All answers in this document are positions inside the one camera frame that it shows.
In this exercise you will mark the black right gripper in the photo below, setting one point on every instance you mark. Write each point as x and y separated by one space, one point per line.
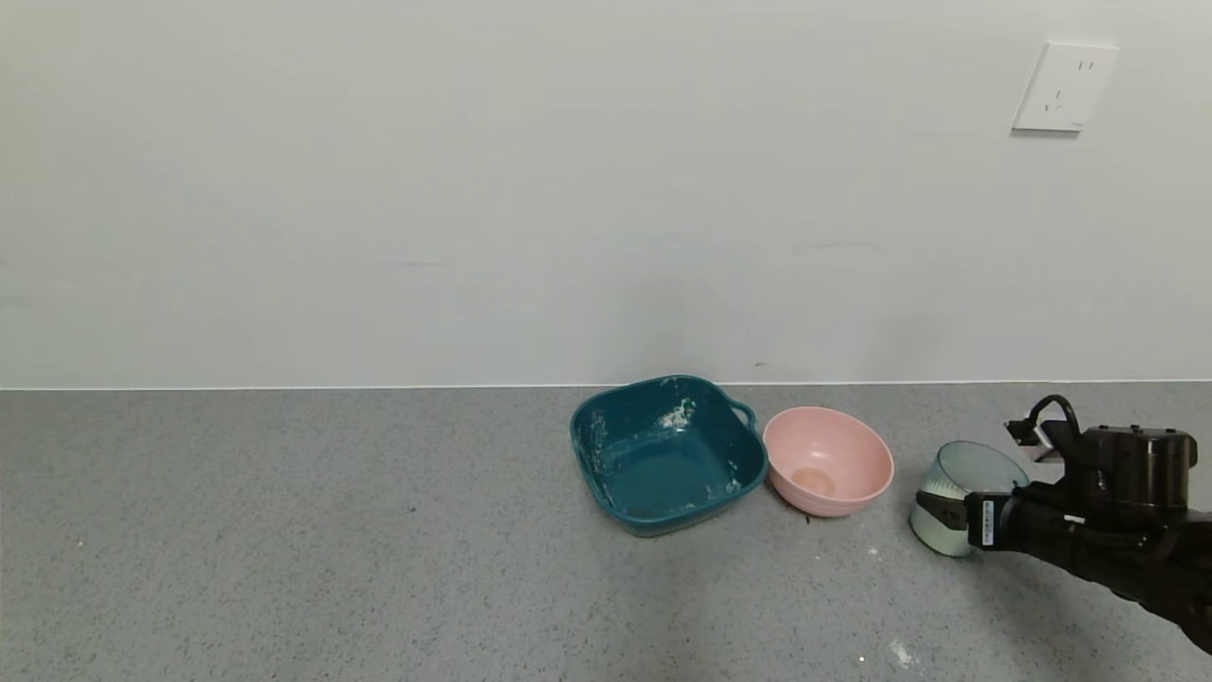
986 522

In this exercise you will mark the white powder heap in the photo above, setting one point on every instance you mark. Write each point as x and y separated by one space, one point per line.
937 543

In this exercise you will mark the translucent green ribbed cup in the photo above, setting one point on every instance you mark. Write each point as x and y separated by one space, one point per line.
975 469

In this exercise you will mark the pink plastic bowl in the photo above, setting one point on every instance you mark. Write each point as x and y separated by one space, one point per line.
833 455

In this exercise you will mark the white powder residue clump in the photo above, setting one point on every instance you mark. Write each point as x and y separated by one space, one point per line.
676 415

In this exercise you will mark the teal square plastic basin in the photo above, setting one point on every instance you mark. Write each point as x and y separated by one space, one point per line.
653 469

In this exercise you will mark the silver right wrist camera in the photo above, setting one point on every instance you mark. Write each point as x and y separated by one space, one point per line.
1042 448

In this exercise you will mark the white wall socket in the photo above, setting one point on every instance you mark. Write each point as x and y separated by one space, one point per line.
1064 87

